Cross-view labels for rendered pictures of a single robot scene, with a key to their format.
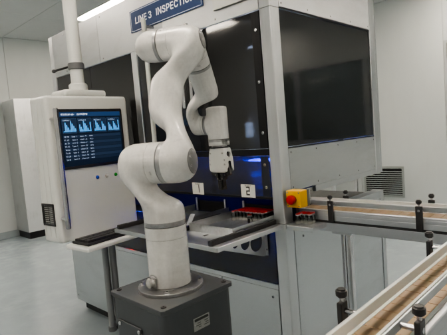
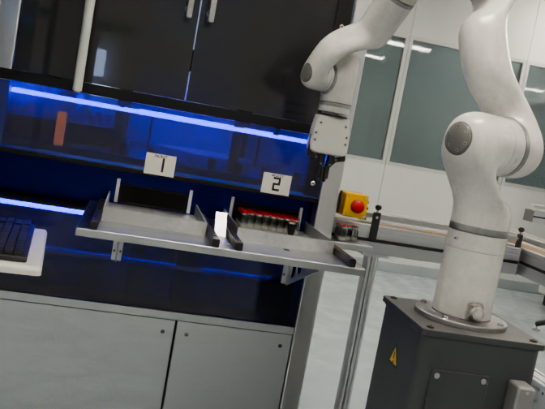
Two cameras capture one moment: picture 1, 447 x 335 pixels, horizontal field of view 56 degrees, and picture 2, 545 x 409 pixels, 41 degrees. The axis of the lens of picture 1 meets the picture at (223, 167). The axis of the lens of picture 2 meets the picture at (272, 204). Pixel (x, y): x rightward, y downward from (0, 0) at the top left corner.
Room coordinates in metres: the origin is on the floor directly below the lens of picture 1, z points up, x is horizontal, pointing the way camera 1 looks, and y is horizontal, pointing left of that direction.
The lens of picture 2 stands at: (0.71, 1.67, 1.18)
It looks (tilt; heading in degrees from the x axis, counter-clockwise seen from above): 6 degrees down; 304
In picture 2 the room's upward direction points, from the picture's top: 10 degrees clockwise
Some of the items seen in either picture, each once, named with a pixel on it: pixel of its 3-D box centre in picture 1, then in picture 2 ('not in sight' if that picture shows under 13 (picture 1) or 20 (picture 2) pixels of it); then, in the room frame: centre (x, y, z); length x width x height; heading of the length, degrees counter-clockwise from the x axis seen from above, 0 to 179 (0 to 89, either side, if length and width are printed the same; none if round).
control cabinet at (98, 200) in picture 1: (86, 162); not in sight; (2.33, 0.76, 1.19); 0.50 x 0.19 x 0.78; 141
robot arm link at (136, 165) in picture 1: (151, 183); (479, 173); (1.21, 0.21, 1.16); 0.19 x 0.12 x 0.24; 71
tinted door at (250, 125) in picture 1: (228, 86); (277, 11); (1.98, -0.05, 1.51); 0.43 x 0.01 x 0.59; 46
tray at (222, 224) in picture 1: (237, 221); (274, 230); (1.85, -0.04, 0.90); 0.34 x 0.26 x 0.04; 136
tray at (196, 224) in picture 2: (187, 215); (153, 212); (2.09, 0.20, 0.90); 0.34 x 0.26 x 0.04; 136
